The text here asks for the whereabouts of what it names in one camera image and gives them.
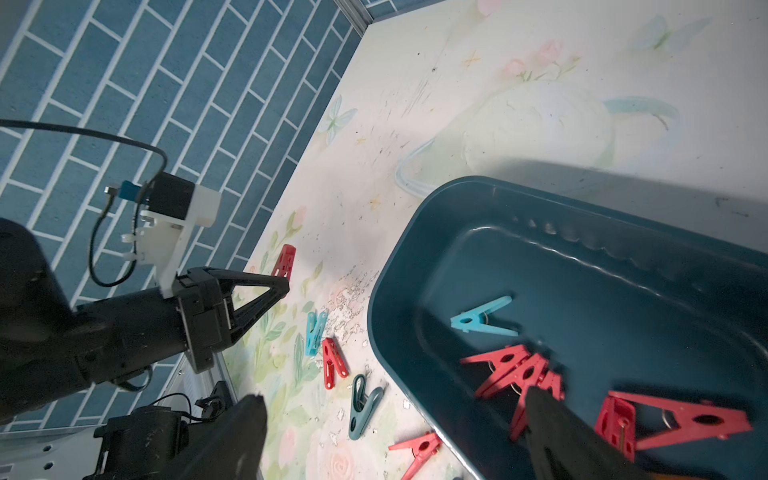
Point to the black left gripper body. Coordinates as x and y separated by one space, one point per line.
144 327

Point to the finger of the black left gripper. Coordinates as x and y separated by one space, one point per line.
245 298

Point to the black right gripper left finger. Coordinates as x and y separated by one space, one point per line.
231 450

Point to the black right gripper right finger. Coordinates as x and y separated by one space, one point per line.
562 446

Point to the red clothespin row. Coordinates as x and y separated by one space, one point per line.
284 263

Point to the light teal clothespin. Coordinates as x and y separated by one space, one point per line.
476 320
316 322

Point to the dark teal storage box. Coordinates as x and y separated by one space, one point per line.
613 301

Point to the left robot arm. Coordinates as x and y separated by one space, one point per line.
50 350

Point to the red clothespin in box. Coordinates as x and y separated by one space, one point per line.
617 422

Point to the light teal clothespin in box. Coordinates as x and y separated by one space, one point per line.
476 320

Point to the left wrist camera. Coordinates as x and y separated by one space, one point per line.
170 209

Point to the aluminium corner post left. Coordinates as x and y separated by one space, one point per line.
356 14

